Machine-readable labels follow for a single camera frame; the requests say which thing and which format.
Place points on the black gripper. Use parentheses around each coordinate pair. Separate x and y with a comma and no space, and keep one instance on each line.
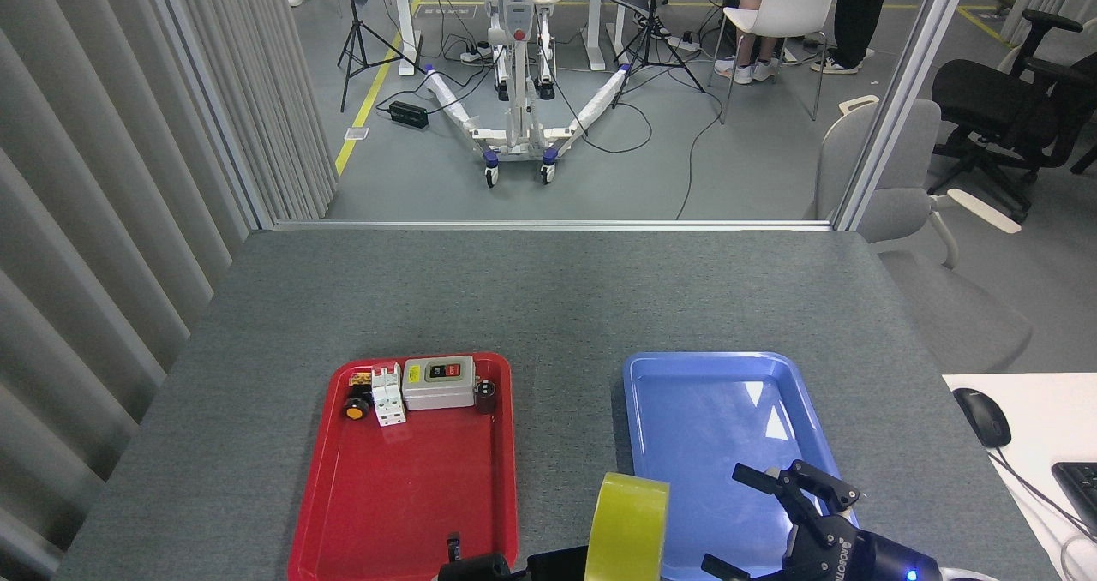
(480,571)
(866,560)

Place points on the yellow tape roll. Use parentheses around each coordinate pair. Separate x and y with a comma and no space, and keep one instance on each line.
(626,530)

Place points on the red plastic tray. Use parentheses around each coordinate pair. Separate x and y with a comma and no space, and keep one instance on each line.
(403,487)

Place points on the blue plastic tray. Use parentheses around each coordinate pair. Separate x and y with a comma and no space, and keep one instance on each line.
(686,427)

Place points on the white circuit breaker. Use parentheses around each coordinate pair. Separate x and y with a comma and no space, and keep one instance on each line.
(388,397)

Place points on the orange push button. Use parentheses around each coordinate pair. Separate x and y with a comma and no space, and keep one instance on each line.
(356,409)

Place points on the black computer mouse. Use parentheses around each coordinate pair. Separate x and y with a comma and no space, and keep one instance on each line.
(983,416)

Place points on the small yellow black component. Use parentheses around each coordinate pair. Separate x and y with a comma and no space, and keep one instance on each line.
(360,380)

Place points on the grey office chair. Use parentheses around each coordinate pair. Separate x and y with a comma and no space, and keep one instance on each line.
(943,307)

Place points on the white side table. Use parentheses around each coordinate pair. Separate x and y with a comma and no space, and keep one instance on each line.
(1041,410)

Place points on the black keyboard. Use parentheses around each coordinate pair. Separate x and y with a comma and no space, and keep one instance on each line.
(1080,491)

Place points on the white wheeled stand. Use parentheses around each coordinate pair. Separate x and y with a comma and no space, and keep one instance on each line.
(518,127)

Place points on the white paper floor label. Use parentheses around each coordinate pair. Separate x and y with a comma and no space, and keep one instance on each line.
(356,134)

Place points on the black power adapter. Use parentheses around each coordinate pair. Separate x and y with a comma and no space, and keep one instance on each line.
(408,115)

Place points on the seated person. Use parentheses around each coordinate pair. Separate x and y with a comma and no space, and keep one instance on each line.
(744,58)

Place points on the black office chair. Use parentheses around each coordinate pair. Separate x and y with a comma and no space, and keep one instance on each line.
(986,101)

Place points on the black tripod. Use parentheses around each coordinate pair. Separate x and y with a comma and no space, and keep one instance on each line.
(654,32)
(353,37)

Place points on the standing person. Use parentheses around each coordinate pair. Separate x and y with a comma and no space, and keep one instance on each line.
(857,15)

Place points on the white plastic chair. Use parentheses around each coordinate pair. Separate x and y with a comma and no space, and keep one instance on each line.
(788,2)

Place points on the white desk leg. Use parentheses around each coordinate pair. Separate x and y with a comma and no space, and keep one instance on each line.
(593,32)
(409,32)

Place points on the black knob switch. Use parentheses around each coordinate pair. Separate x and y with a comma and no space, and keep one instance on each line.
(486,397)

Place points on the grey push button switch box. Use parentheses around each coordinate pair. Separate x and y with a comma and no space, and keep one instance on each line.
(437,386)

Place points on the silver frame rail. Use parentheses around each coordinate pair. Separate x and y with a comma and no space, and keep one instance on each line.
(548,224)

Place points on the silver frame post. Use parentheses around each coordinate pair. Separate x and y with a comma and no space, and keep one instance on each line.
(900,92)

